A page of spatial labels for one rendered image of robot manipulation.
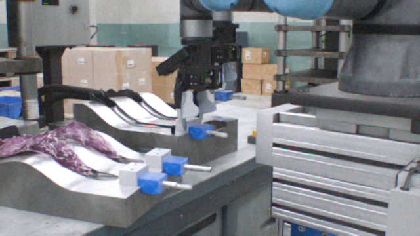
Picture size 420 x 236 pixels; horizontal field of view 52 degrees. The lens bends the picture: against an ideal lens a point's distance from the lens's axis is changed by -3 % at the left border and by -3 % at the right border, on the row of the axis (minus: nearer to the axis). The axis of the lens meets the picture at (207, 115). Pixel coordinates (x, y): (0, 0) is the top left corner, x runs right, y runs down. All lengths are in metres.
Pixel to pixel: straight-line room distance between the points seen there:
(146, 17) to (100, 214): 9.35
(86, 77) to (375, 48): 4.79
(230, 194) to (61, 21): 1.02
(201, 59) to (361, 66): 0.45
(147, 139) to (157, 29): 8.77
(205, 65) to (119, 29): 9.16
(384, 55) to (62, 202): 0.58
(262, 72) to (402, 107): 7.34
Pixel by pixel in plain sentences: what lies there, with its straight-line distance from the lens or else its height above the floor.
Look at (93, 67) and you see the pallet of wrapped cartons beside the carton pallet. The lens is 5.19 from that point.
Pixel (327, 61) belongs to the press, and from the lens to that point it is 6.38.
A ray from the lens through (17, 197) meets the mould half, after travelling 0.89.
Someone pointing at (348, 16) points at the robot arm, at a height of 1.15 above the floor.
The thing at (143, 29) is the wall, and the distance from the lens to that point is 10.11.
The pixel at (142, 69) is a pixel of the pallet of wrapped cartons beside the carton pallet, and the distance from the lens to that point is 5.24.
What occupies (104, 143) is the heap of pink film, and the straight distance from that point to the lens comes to 0.96.
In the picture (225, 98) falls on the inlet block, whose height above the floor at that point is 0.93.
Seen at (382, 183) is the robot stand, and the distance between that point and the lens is 0.68.
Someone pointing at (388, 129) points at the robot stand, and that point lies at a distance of 0.67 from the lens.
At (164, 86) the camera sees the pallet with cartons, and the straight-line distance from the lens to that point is 5.75.
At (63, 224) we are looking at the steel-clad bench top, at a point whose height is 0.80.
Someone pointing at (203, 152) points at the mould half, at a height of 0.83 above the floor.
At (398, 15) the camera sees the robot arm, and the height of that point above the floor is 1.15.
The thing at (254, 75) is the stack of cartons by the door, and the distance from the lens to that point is 8.00.
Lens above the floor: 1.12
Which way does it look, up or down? 11 degrees down
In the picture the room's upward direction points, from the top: straight up
